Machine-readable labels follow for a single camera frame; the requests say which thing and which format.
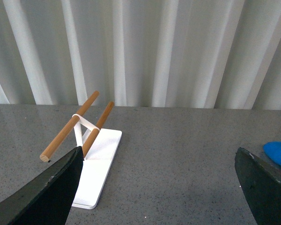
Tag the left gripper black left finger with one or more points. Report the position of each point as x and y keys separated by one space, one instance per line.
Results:
x=47 y=199

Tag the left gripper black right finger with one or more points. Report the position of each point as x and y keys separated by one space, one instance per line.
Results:
x=261 y=185

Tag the blue microfiber cloth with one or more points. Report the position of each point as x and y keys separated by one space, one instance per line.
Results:
x=273 y=151

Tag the left wooden rack rod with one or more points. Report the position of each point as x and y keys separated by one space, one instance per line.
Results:
x=62 y=135

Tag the wooden rack rod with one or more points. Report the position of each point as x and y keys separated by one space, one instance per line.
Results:
x=62 y=135
x=94 y=133

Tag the white towel rack stand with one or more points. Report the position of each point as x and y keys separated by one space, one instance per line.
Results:
x=96 y=166

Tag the right wooden rack rod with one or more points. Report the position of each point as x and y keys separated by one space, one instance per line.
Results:
x=94 y=133

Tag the white pleated curtain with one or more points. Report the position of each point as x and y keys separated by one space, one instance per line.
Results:
x=162 y=53

